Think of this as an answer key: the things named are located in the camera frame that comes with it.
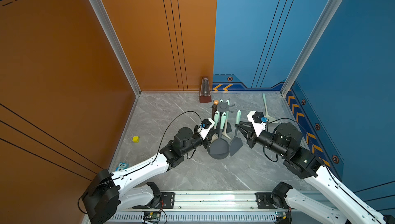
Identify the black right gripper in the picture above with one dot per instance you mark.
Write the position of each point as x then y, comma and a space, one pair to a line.
251, 137

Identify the grey turner mint handle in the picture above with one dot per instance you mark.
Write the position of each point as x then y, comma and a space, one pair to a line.
236, 142

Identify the grey kitchen utensil rack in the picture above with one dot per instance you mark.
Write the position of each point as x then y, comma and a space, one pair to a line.
223, 106

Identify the cream spatula mint handle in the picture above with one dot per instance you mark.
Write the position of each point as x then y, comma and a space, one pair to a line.
270, 118

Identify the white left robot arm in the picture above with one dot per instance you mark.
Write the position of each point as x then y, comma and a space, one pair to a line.
112, 192

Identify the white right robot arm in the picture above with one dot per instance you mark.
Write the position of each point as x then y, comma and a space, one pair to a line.
285, 142

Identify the red wooden metronome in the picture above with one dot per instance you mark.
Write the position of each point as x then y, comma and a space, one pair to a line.
205, 92

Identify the small yellow cube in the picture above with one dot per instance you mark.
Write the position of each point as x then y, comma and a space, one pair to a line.
136, 139

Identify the blue owl toy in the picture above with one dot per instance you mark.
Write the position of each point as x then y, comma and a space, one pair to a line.
121, 166

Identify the green circuit board left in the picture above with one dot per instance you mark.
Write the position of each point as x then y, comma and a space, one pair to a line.
151, 217

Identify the green circuit board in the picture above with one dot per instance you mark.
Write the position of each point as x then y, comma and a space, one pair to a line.
284, 218
151, 217

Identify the green circuit board right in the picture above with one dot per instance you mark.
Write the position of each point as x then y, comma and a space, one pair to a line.
284, 218

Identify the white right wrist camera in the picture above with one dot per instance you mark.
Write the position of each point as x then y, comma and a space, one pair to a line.
259, 121

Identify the brown wooden handle utensil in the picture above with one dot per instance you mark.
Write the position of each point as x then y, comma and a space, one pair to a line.
214, 108

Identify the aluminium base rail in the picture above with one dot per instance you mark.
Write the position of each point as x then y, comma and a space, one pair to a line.
200, 206

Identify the aluminium corner post left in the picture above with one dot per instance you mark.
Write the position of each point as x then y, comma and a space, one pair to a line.
108, 28

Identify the aluminium corner post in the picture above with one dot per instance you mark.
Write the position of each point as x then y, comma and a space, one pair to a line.
108, 28
326, 16

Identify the aluminium corner post right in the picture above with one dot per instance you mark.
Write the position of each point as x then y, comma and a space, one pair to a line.
326, 16

